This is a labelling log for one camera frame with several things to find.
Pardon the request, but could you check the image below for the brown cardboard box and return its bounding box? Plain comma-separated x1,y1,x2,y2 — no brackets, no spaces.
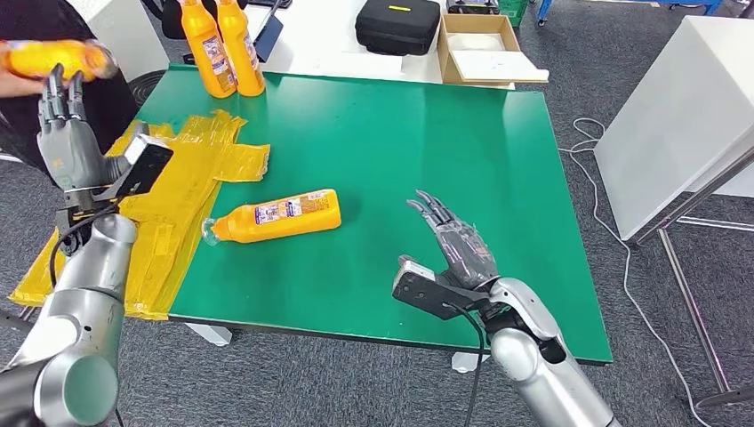
437,13,550,90

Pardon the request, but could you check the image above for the orange labelled plastic bottle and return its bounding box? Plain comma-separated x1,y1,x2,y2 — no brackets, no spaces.
201,188,343,247
214,0,268,99
0,37,119,83
178,0,238,100

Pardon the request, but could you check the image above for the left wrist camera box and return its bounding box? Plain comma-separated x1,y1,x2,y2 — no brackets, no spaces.
63,133,175,208

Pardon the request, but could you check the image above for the black office chair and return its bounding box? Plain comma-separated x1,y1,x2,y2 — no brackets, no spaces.
140,0,249,66

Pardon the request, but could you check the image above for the grey metal stand frame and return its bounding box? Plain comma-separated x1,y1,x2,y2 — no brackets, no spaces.
633,147,754,412

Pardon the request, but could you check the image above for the white table foot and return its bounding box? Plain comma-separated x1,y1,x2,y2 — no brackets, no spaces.
451,352,491,375
186,322,235,348

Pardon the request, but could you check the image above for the black round floor base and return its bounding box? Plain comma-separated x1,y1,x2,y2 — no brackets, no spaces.
126,69,168,109

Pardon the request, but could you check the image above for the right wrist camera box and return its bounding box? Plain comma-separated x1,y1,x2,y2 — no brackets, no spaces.
391,254,491,322

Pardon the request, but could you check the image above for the white floor cable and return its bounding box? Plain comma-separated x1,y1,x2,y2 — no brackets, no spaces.
557,117,708,427

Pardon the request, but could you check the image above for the black carrying case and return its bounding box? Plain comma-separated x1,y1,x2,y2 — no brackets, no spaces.
355,0,443,57

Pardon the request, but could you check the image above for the black right camera cable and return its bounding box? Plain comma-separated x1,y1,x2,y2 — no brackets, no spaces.
445,302,488,427

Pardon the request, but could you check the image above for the dark tablet screen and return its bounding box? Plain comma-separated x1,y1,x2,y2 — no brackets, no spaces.
253,14,285,64

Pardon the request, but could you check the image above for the person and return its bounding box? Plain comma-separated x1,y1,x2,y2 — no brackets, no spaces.
0,0,140,173

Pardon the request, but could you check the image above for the dark metal bar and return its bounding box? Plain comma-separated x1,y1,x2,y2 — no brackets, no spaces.
0,309,36,335

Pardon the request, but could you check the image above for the white table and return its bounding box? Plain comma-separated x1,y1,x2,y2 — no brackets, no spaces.
244,0,518,93

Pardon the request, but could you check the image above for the person's hand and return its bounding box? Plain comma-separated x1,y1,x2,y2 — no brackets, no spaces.
0,63,47,100

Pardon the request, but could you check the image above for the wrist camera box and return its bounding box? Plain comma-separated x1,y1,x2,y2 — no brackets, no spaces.
63,133,175,208
391,254,491,322

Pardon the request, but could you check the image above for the yellow plastic sheet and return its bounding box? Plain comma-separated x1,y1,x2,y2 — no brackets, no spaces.
8,109,272,322

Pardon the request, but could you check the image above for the green plastic crate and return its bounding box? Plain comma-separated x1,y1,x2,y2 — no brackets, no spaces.
493,0,532,28

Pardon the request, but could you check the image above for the white cabinet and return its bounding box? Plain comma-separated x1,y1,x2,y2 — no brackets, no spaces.
593,14,754,242

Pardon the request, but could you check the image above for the white foam insert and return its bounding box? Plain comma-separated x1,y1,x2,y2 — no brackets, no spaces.
450,32,550,85

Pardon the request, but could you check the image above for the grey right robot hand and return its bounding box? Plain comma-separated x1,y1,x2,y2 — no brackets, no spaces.
406,189,501,291

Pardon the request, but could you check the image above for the white panel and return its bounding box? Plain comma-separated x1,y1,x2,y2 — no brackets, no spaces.
64,0,171,84

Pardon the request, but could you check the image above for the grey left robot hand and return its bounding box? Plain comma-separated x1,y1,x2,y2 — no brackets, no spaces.
36,63,133,193

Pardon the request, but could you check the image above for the blue metal rack frame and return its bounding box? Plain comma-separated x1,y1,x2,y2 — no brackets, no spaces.
535,0,730,28

